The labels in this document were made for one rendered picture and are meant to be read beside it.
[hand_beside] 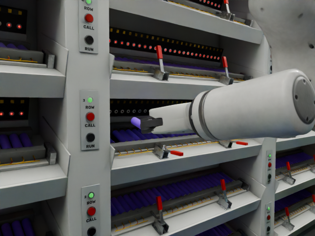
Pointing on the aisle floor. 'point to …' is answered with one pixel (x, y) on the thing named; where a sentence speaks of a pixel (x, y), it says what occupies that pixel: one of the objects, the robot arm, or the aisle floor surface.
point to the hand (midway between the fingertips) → (152, 125)
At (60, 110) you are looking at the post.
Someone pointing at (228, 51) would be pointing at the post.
